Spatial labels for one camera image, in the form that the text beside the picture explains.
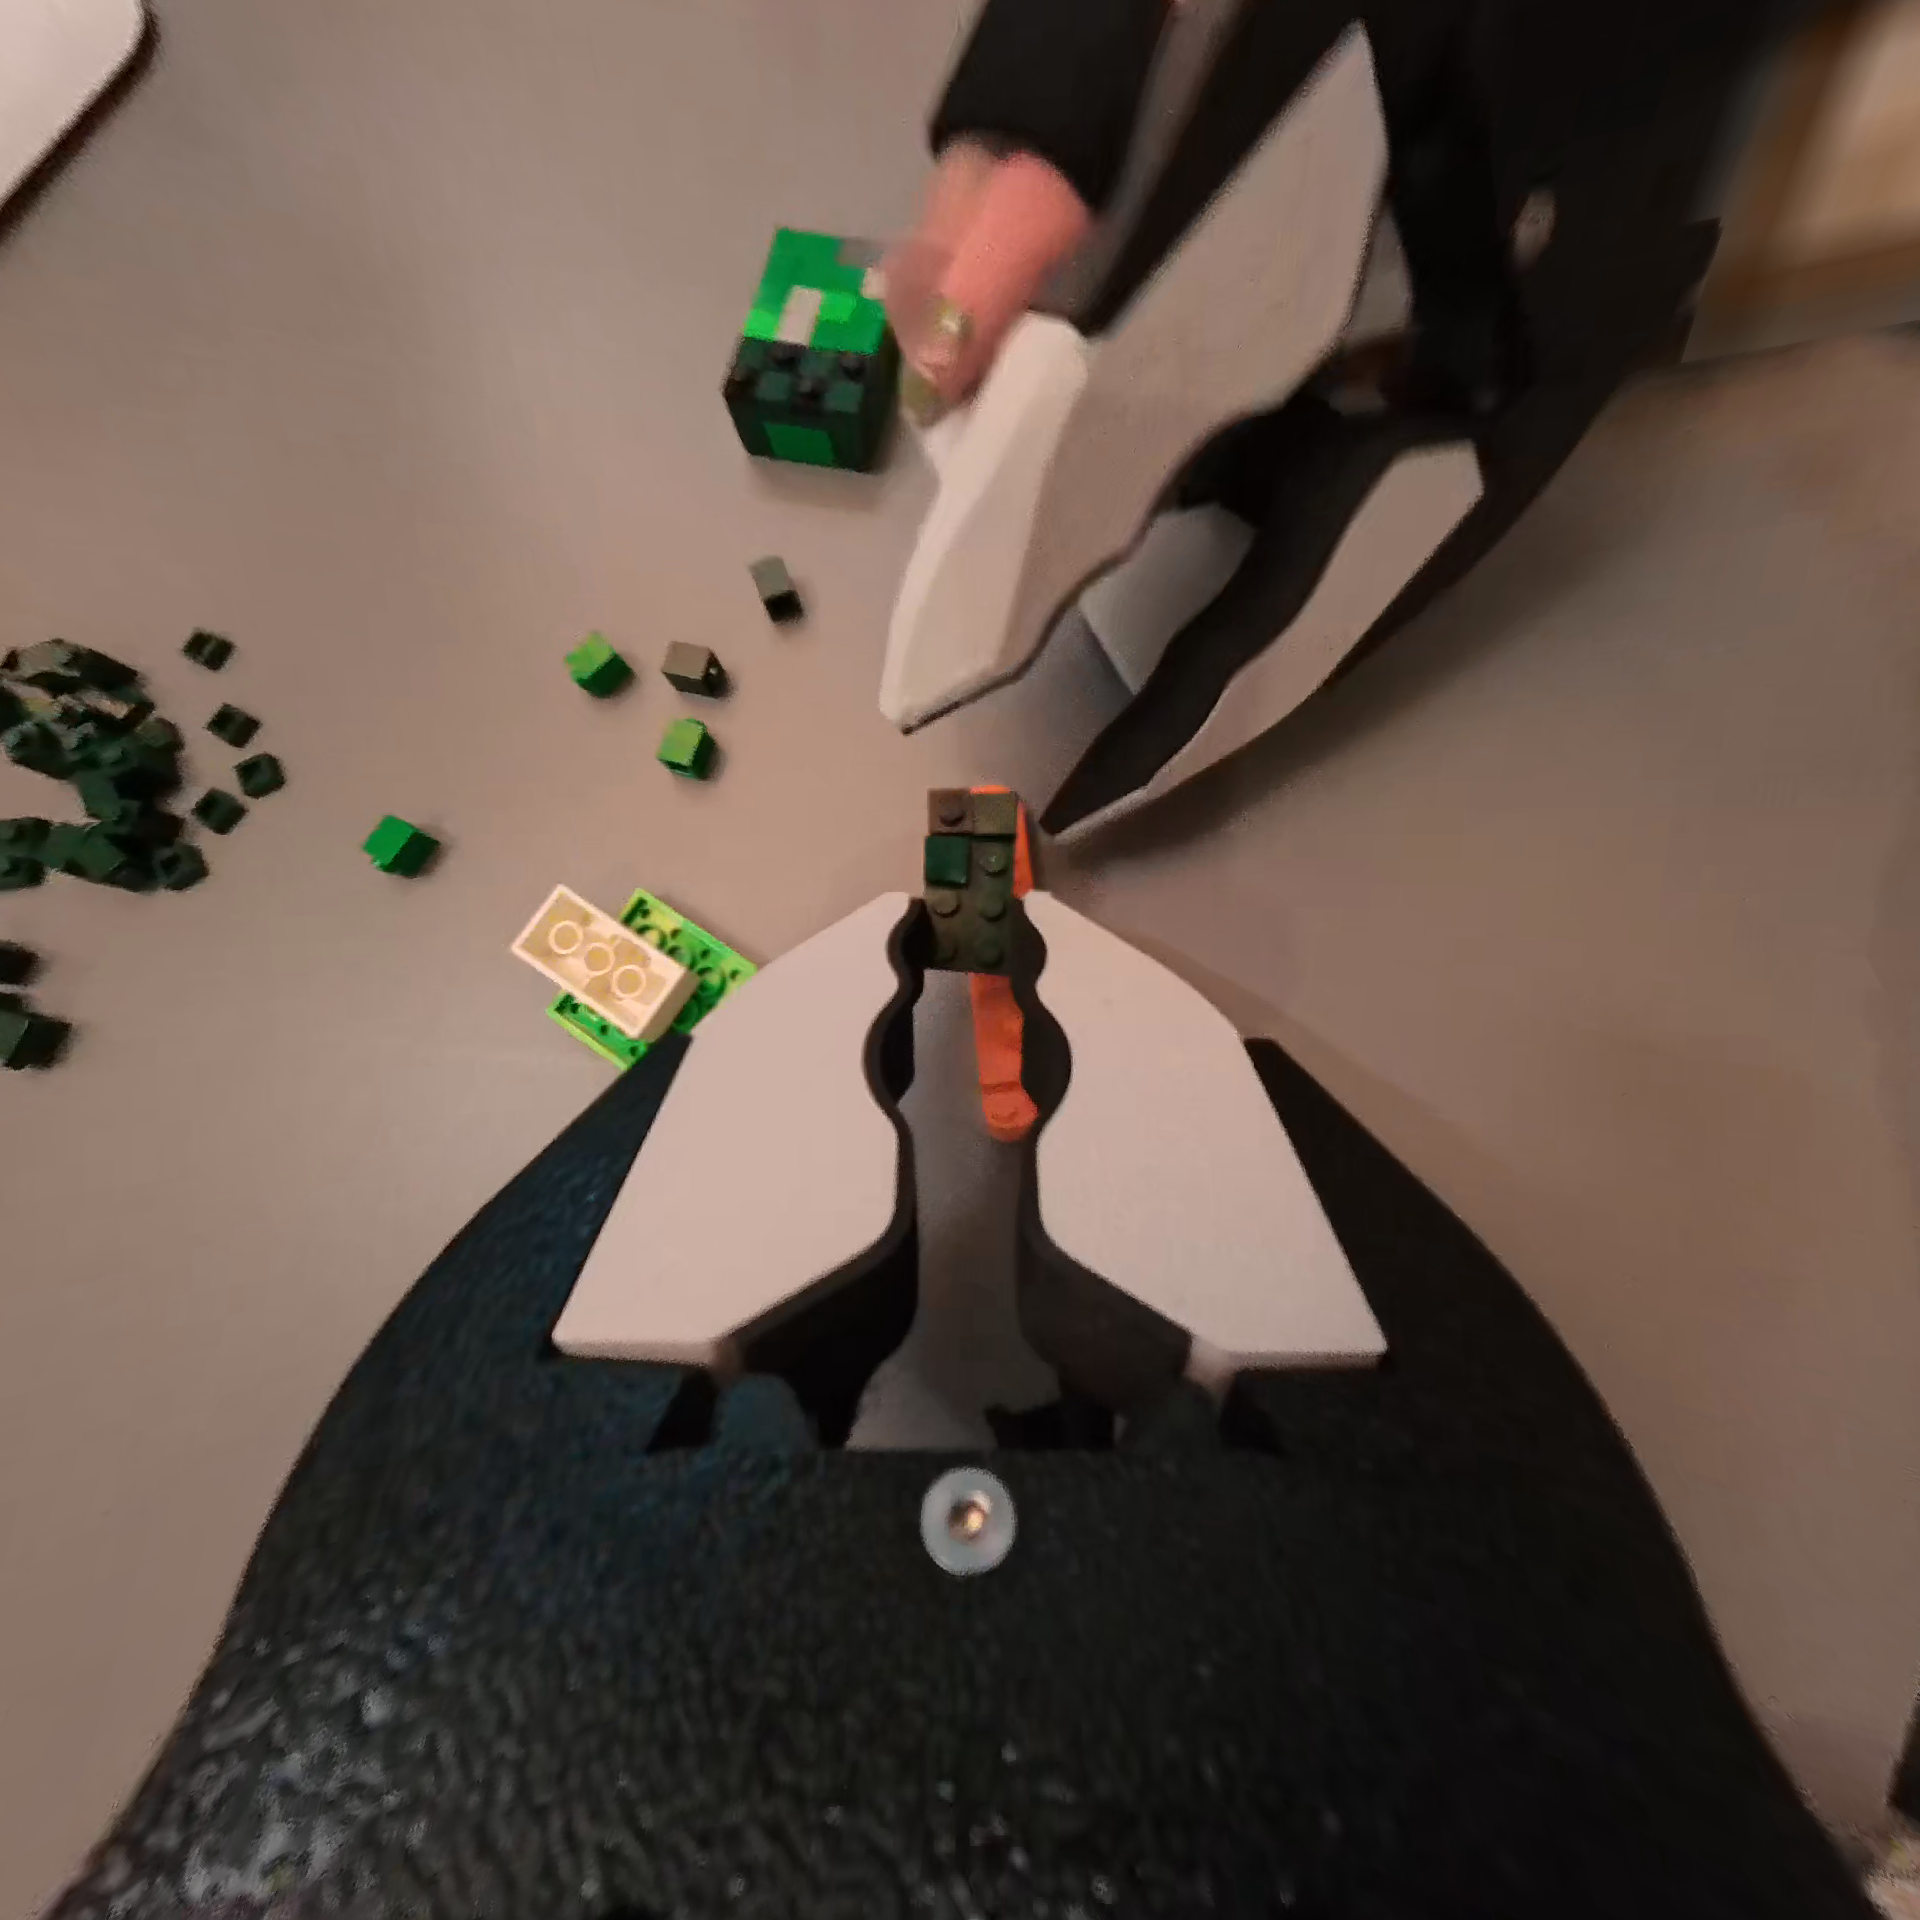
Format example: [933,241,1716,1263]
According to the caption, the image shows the scattered dark green lego pieces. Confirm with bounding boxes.
[0,628,290,1077]

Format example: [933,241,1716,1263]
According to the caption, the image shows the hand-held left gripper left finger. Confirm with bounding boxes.
[552,889,920,1381]

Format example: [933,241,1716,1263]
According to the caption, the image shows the white round-cornered base plate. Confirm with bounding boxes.
[0,0,147,215]

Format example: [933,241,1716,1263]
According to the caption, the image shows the orange brick separator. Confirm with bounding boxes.
[963,809,1054,1142]

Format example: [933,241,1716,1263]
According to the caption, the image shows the green lego base, tan brick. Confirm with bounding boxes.
[508,879,760,1077]

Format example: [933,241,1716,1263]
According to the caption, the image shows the green pixel lego cube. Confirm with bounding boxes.
[717,222,907,474]

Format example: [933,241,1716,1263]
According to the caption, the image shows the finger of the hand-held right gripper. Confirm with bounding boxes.
[877,312,1101,737]
[1036,431,1507,845]

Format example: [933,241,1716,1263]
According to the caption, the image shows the dark green lego brick stack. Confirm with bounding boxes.
[916,785,1044,973]

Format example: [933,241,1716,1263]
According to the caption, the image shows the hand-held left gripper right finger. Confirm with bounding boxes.
[1012,889,1391,1387]

